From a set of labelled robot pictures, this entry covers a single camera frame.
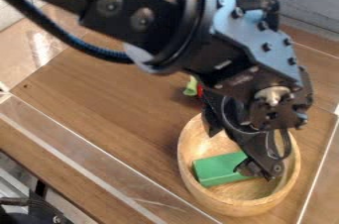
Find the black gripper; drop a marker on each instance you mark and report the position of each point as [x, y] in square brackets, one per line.
[264, 161]

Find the green rectangular block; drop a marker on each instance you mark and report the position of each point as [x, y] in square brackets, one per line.
[216, 170]

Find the brown wooden bowl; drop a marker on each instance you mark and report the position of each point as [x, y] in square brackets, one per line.
[240, 198]

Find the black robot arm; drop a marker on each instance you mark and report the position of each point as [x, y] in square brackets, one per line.
[225, 42]

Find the red plush strawberry toy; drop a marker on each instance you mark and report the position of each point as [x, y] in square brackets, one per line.
[193, 88]

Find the clear acrylic front wall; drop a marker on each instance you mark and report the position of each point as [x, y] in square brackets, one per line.
[100, 184]

